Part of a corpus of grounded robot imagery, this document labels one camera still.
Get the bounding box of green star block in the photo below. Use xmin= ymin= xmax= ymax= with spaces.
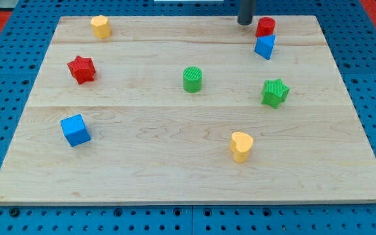
xmin=261 ymin=78 xmax=290 ymax=108

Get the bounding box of red star block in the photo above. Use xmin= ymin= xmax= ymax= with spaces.
xmin=67 ymin=55 xmax=96 ymax=84

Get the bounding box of green cylinder block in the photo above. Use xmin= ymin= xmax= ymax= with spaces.
xmin=183 ymin=67 xmax=202 ymax=93

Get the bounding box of yellow heart block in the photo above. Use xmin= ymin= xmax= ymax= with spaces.
xmin=229 ymin=132 xmax=254 ymax=163

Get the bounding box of wooden board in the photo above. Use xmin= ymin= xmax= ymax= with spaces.
xmin=0 ymin=16 xmax=376 ymax=206

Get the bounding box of blue triangle block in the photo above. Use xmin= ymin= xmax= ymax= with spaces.
xmin=254 ymin=35 xmax=276 ymax=60

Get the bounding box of blue cube block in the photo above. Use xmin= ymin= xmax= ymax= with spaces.
xmin=60 ymin=114 xmax=91 ymax=147

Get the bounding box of red cylinder block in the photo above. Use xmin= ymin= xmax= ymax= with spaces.
xmin=255 ymin=17 xmax=276 ymax=37

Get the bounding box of dark grey cylindrical pointer tool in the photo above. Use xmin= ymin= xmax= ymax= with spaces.
xmin=237 ymin=0 xmax=256 ymax=25

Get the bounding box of yellow hexagon block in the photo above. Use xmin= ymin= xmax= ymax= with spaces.
xmin=90 ymin=15 xmax=112 ymax=39

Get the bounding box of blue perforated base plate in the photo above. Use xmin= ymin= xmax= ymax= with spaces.
xmin=0 ymin=0 xmax=376 ymax=234

